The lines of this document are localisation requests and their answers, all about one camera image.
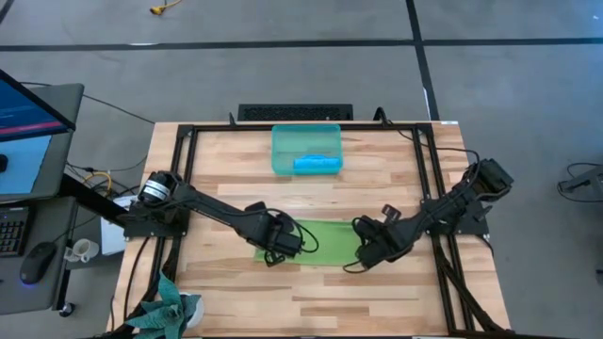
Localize white mug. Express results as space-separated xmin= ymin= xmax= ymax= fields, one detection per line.
xmin=63 ymin=238 xmax=100 ymax=264

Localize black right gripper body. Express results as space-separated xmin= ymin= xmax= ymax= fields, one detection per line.
xmin=351 ymin=215 xmax=407 ymax=270

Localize grey computer cart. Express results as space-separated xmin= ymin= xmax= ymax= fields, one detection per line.
xmin=0 ymin=83 xmax=86 ymax=316

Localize blue-screen desk monitor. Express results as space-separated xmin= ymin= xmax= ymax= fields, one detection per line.
xmin=0 ymin=69 xmax=77 ymax=197

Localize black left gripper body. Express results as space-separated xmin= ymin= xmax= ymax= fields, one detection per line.
xmin=256 ymin=209 xmax=306 ymax=259

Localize yellow coiled cable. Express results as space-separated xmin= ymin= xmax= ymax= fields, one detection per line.
xmin=82 ymin=171 xmax=114 ymax=197

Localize teal translucent plastic basket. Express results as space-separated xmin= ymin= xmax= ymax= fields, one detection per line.
xmin=270 ymin=123 xmax=343 ymax=177

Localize black keyboard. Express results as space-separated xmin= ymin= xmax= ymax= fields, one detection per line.
xmin=0 ymin=205 xmax=30 ymax=258

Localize blue microfiber towel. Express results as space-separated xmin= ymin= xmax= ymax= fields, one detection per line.
xmin=292 ymin=153 xmax=343 ymax=174

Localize green microfiber towel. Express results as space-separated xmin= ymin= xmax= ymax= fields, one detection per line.
xmin=253 ymin=218 xmax=364 ymax=267

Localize white round container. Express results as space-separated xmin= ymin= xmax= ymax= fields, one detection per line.
xmin=181 ymin=291 xmax=206 ymax=329

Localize white bin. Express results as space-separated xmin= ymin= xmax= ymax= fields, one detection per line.
xmin=100 ymin=195 xmax=140 ymax=255

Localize thin black floor cable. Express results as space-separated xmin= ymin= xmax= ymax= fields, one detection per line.
xmin=18 ymin=82 xmax=156 ymax=126

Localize black metal table frame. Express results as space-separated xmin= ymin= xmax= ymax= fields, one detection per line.
xmin=157 ymin=121 xmax=513 ymax=338

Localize yellow floor cable plug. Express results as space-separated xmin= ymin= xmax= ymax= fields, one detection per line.
xmin=149 ymin=0 xmax=183 ymax=16

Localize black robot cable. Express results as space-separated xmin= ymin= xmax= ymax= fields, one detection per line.
xmin=374 ymin=106 xmax=481 ymax=189

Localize dark green cloth pile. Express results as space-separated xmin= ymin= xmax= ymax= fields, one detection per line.
xmin=124 ymin=270 xmax=202 ymax=339

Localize black floor stand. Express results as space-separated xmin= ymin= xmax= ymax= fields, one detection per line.
xmin=557 ymin=162 xmax=603 ymax=203

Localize black floor vent grate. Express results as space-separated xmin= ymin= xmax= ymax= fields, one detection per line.
xmin=236 ymin=103 xmax=354 ymax=122

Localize black computer mouse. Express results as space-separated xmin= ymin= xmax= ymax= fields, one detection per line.
xmin=19 ymin=241 xmax=57 ymax=285

